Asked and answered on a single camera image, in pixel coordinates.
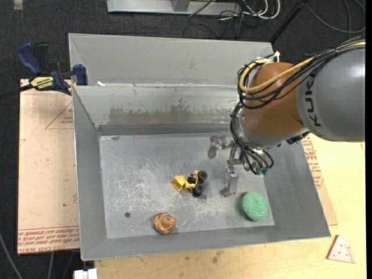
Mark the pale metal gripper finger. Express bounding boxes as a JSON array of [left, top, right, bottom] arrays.
[[219, 166, 241, 198], [208, 135, 234, 159]]

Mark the green round sponge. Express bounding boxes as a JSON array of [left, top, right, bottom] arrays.
[[241, 191, 269, 223]]

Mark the yellow toy loader truck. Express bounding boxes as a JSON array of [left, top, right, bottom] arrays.
[[170, 169, 209, 198]]

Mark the grey metal bin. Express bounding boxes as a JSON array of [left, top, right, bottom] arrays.
[[68, 33, 332, 262]]

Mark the orange-brown round toy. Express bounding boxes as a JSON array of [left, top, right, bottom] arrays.
[[152, 212, 177, 235]]

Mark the pink triangular sanding pad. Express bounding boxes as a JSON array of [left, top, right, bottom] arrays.
[[325, 234, 357, 264]]

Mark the brown cardboard board red print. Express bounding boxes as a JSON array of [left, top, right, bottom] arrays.
[[17, 78, 338, 256]]

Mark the black cylinder on white bracket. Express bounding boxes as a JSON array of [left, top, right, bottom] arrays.
[[286, 130, 310, 145]]

